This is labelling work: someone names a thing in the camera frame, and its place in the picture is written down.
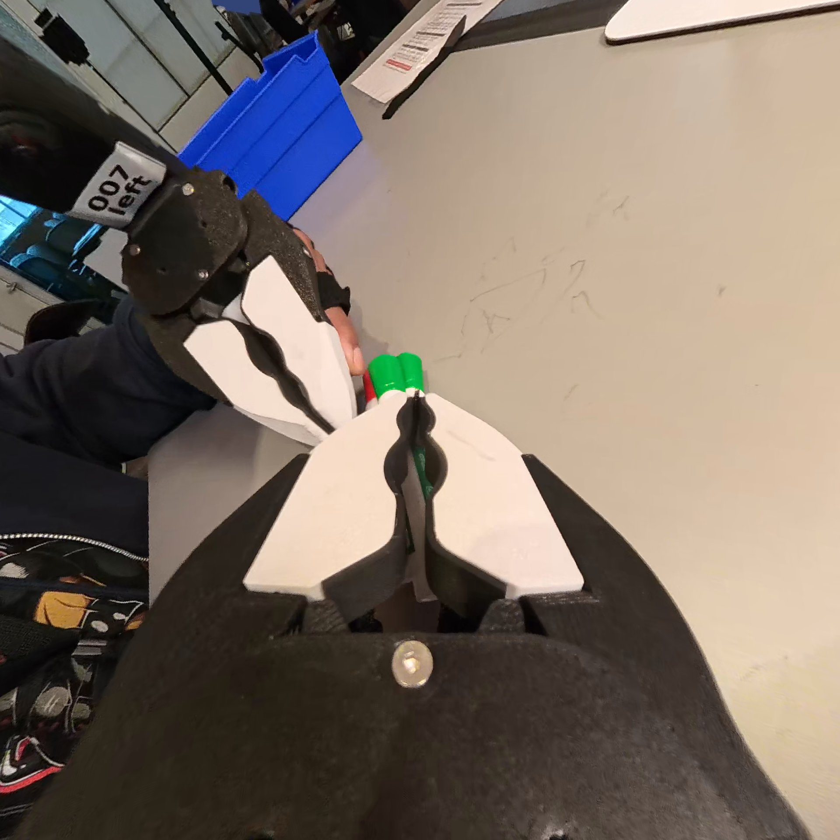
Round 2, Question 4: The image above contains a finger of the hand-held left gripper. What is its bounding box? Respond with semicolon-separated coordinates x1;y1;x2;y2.
239;254;359;430
182;318;337;443

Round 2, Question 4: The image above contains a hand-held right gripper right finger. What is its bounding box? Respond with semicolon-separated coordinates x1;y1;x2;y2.
418;392;586;602

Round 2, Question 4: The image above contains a person's left hand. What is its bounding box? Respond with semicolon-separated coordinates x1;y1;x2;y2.
289;226;367;384

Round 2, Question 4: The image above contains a dark zip jacket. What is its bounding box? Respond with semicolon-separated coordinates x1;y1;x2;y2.
0;427;153;555

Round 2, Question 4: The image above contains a printed paper sheet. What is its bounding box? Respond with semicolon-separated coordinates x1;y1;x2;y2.
350;0;504;105

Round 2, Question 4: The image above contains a white stand base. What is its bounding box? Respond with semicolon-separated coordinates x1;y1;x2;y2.
603;0;840;46

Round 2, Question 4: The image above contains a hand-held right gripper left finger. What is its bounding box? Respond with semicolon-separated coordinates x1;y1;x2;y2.
243;394;416;602

